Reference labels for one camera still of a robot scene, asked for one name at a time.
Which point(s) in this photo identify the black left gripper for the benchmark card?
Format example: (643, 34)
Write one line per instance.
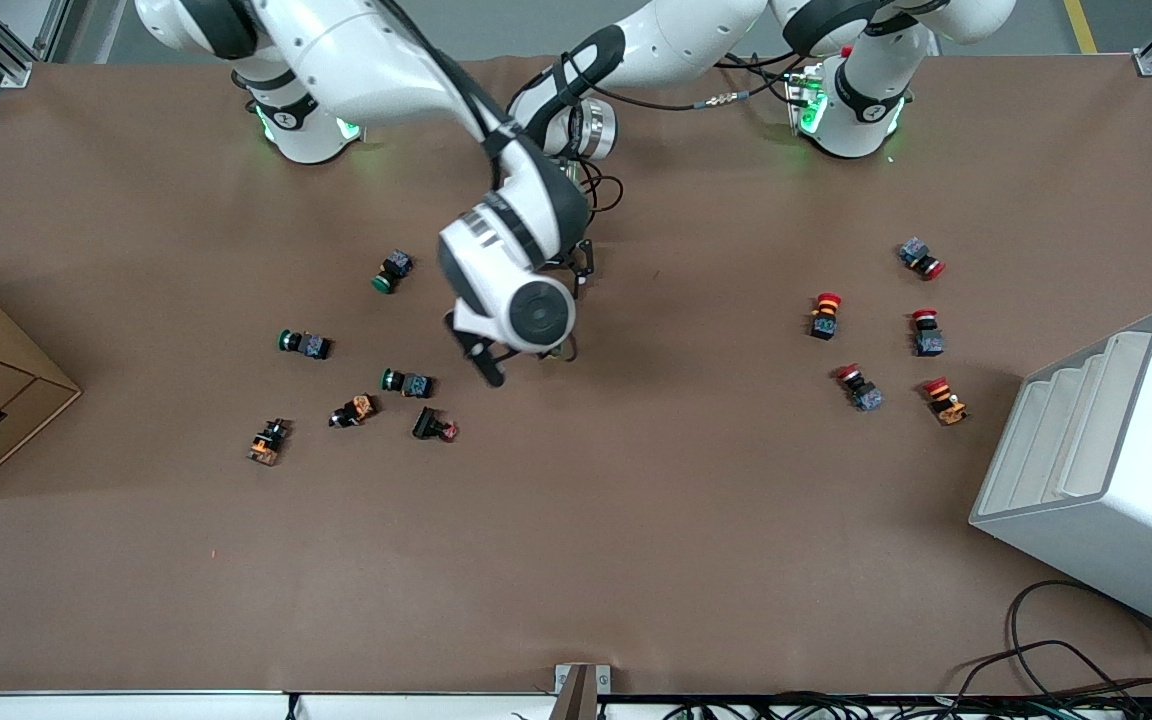
(581, 259)

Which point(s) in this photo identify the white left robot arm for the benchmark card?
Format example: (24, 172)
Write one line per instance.
(686, 35)

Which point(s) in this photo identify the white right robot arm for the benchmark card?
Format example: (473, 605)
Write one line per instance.
(356, 60)

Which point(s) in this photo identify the brown paper table cover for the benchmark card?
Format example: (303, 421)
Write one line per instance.
(636, 550)

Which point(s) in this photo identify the red emergency stop blue block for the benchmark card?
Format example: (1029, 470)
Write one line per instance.
(916, 252)
(928, 342)
(866, 396)

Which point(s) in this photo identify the red emergency stop orange block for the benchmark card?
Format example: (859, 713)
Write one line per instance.
(948, 408)

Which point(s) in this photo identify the white slotted rack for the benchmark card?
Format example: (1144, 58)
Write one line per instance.
(1116, 500)

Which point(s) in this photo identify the green push button switch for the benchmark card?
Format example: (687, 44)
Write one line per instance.
(394, 268)
(414, 384)
(311, 346)

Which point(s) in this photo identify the black switch red tip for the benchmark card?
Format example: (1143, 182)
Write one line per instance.
(428, 424)

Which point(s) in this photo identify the black button orange block switch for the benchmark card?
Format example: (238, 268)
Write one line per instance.
(266, 445)
(358, 408)

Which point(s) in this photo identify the metal table edge bracket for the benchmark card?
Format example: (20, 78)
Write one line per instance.
(576, 690)

